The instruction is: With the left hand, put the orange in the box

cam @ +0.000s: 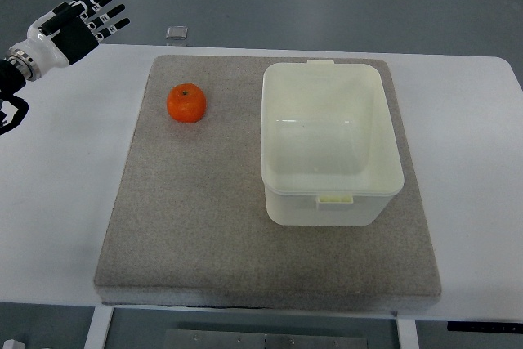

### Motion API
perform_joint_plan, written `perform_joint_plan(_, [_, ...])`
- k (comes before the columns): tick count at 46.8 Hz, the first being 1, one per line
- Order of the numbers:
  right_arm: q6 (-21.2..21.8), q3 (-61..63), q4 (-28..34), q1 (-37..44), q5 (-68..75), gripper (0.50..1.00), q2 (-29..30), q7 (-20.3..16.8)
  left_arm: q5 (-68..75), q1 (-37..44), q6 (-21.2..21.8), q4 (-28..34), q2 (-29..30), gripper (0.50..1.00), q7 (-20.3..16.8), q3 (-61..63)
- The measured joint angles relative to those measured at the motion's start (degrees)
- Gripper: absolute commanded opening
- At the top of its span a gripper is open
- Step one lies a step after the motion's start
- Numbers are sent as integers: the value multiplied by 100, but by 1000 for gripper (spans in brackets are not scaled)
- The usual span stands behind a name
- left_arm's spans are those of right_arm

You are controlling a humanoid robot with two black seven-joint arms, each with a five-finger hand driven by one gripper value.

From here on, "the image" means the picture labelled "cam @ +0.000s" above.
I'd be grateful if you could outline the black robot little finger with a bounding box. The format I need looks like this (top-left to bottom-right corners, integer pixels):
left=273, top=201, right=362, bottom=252
left=94, top=18, right=130, bottom=41

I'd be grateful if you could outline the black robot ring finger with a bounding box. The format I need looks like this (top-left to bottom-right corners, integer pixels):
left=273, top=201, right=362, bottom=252
left=86, top=4, right=125, bottom=25

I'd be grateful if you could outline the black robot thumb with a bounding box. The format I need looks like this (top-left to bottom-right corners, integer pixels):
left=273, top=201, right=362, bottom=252
left=39, top=2, right=83, bottom=35

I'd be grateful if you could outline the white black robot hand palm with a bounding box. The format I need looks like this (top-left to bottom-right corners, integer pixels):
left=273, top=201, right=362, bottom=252
left=27, top=13, right=98, bottom=69

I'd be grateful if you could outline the orange fruit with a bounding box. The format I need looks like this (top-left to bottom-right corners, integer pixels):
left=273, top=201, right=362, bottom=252
left=166, top=83, right=207, bottom=123

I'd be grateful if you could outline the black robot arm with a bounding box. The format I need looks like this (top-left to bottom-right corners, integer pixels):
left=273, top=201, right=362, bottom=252
left=1, top=0, right=130, bottom=134

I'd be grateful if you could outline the cream plastic box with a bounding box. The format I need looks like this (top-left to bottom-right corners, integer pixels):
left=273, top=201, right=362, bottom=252
left=261, top=60, right=405, bottom=226

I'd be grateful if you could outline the small clear floor plate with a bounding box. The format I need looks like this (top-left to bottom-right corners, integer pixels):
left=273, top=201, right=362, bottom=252
left=166, top=25, right=188, bottom=41

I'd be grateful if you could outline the grey foam mat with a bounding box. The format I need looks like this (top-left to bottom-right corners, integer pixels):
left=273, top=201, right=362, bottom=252
left=94, top=56, right=441, bottom=311

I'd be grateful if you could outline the white table leg left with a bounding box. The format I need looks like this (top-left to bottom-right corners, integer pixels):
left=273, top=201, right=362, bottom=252
left=84, top=306, right=114, bottom=349

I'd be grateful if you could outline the white table leg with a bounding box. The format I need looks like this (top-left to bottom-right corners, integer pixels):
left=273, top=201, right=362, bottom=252
left=396, top=318, right=420, bottom=349
left=84, top=306, right=114, bottom=349

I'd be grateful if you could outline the small white block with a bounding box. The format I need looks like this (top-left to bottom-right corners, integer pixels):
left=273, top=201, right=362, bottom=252
left=2, top=339, right=25, bottom=349

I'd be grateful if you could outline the white table leg right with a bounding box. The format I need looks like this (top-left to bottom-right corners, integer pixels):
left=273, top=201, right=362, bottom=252
left=396, top=318, right=420, bottom=349

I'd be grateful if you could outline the black control panel strip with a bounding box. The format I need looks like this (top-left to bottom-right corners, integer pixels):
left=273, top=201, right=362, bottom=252
left=447, top=321, right=523, bottom=334

